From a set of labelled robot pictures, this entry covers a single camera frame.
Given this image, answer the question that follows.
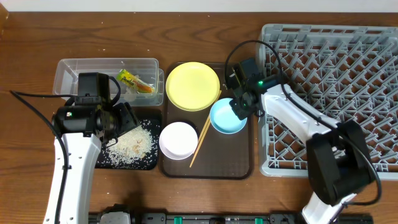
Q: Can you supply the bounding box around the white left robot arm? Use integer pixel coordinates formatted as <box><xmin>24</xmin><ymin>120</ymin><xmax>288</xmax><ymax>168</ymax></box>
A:
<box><xmin>44</xmin><ymin>103</ymin><xmax>139</xmax><ymax>223</ymax></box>

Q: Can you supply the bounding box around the left wooden chopstick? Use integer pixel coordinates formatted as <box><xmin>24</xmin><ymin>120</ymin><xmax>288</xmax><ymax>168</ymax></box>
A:
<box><xmin>198</xmin><ymin>115</ymin><xmax>210</xmax><ymax>147</ymax></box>

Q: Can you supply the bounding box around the grey dishwasher rack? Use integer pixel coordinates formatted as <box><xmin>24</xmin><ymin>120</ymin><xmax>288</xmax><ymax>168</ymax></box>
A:
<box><xmin>256</xmin><ymin>24</ymin><xmax>397</xmax><ymax>180</ymax></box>

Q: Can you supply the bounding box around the white bowl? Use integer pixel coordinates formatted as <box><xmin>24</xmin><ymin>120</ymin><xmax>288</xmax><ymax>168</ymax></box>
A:
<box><xmin>159</xmin><ymin>122</ymin><xmax>198</xmax><ymax>160</ymax></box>

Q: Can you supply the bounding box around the black plastic tray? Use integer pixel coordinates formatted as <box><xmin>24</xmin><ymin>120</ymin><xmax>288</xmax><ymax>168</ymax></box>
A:
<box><xmin>95</xmin><ymin>108</ymin><xmax>162</xmax><ymax>170</ymax></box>

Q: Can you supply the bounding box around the green orange snack wrapper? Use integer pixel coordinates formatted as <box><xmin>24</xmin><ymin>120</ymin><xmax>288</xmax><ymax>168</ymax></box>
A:
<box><xmin>116</xmin><ymin>69</ymin><xmax>154</xmax><ymax>94</ymax></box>

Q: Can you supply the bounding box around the clear plastic bin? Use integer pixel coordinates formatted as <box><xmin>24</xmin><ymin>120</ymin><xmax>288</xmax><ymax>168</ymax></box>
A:
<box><xmin>53</xmin><ymin>58</ymin><xmax>164</xmax><ymax>106</ymax></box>

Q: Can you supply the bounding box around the dark brown serving tray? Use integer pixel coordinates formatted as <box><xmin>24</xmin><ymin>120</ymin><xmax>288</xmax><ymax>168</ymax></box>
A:
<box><xmin>159</xmin><ymin>62</ymin><xmax>254</xmax><ymax>180</ymax></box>

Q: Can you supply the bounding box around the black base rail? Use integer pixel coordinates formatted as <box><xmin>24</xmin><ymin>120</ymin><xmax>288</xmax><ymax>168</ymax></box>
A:
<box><xmin>88</xmin><ymin>203</ymin><xmax>374</xmax><ymax>224</ymax></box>

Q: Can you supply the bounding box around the yellow plate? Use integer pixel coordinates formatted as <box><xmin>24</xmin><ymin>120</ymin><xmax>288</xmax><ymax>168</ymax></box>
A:
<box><xmin>165</xmin><ymin>62</ymin><xmax>220</xmax><ymax>111</ymax></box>

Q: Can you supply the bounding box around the right wooden chopstick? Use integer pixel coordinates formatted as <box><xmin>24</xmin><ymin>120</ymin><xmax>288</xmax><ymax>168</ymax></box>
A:
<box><xmin>189</xmin><ymin>90</ymin><xmax>223</xmax><ymax>169</ymax></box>

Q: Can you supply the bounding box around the pile of white rice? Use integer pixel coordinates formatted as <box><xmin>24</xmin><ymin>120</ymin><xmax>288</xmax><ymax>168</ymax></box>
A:
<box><xmin>104</xmin><ymin>119</ymin><xmax>159</xmax><ymax>169</ymax></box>

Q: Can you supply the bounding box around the wooden chopstick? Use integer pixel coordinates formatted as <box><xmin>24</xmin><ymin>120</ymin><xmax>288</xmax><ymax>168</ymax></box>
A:
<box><xmin>189</xmin><ymin>90</ymin><xmax>223</xmax><ymax>169</ymax></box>
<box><xmin>198</xmin><ymin>115</ymin><xmax>210</xmax><ymax>147</ymax></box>

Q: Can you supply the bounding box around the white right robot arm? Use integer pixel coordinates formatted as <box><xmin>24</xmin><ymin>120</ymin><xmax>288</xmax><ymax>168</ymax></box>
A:
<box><xmin>226</xmin><ymin>77</ymin><xmax>377</xmax><ymax>223</ymax></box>

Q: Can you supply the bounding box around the light blue bowl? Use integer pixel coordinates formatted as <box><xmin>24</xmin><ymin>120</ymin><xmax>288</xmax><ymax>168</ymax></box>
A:
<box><xmin>210</xmin><ymin>98</ymin><xmax>248</xmax><ymax>134</ymax></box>

